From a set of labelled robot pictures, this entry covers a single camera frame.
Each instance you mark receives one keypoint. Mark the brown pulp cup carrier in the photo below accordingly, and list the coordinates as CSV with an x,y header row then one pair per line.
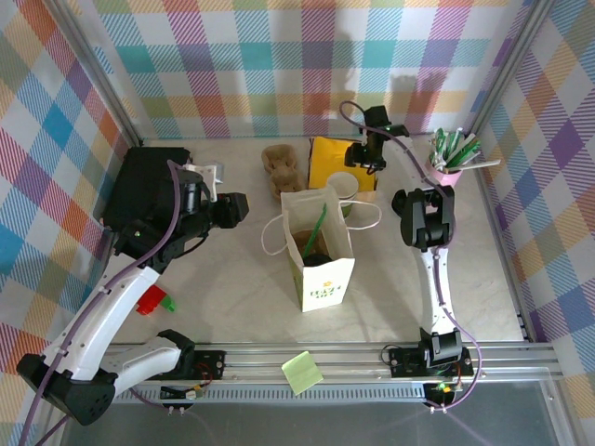
x,y
281,169
302,239

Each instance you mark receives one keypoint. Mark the red toy block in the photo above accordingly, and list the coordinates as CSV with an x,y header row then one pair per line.
x,y
151,301

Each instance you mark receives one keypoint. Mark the green white striped straw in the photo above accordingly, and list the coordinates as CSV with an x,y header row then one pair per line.
x,y
438,144

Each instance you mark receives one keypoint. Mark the small circuit board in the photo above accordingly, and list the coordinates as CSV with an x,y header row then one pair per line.
x,y
183,393
441,390

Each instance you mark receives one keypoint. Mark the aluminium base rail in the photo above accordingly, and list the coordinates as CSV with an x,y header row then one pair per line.
x,y
353,362

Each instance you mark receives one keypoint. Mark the yellow cardboard box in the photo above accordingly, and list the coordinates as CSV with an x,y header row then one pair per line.
x,y
327,158

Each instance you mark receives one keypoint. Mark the aluminium frame post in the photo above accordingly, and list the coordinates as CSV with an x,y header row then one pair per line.
x,y
509,65
100,74

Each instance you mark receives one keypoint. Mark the white green printed paper bag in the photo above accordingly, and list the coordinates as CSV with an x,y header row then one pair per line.
x,y
325,288

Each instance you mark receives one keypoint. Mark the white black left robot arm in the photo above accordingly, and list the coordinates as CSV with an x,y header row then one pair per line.
x,y
107,306

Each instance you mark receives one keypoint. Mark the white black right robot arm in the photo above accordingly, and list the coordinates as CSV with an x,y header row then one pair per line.
x,y
434,279

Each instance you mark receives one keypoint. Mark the black cup lid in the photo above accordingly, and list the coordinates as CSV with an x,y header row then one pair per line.
x,y
318,260

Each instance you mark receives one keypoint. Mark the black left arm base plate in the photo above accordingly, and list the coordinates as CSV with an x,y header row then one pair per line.
x,y
211,362

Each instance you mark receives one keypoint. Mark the black carrying case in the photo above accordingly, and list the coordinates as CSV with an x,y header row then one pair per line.
x,y
144,186

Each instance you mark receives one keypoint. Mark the aluminium side rail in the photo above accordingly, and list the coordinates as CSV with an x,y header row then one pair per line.
x,y
506,265

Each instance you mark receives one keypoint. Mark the green sticky note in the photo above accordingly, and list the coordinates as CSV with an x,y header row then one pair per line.
x,y
302,371

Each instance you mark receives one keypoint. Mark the green paper coffee cup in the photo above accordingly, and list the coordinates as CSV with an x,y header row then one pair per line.
x,y
343,186

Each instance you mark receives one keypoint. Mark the white wrapped straw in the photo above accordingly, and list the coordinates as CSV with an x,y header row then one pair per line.
x,y
481,164

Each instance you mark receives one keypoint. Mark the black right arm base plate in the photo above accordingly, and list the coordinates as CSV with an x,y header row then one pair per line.
x,y
404,360

